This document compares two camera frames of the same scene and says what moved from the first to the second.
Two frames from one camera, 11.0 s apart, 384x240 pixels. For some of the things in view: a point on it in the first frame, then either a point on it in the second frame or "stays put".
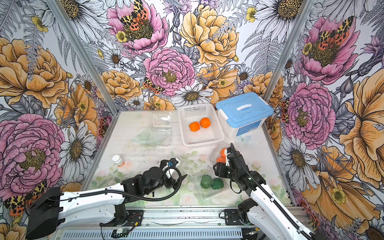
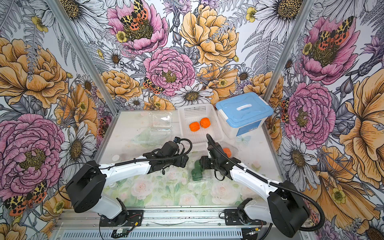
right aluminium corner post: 288,50 stays put
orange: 194,126 stays put
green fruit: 217,183 → 197,172
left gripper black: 170,184 → 182,165
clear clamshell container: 159,133 stays put
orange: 205,122 stays put
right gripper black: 220,171 → 204,160
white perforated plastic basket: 199,125 stays put
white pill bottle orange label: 118,160 stays put
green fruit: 206,181 → 197,167
